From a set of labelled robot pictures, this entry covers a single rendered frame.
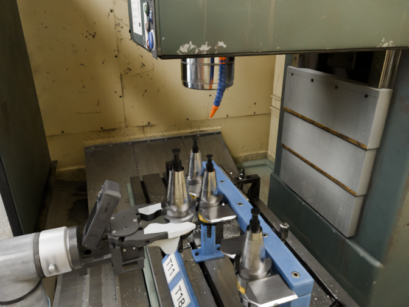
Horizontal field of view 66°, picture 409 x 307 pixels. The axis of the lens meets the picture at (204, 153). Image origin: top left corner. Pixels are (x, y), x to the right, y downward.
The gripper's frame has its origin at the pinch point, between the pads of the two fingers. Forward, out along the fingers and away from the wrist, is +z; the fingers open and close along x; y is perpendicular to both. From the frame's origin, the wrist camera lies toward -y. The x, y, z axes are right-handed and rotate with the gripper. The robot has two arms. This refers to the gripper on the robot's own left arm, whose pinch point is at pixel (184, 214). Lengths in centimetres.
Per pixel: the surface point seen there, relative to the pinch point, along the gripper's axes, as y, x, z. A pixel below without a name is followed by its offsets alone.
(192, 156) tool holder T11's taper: -1.3, -21.0, 7.9
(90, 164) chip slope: 48, -131, -24
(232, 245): 5.2, 5.5, 7.4
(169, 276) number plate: 34.3, -19.1, -0.9
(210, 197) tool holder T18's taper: 3.6, -8.9, 8.2
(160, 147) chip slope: 46, -137, 19
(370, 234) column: 34, -14, 65
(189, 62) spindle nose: -21.2, -38.7, 13.0
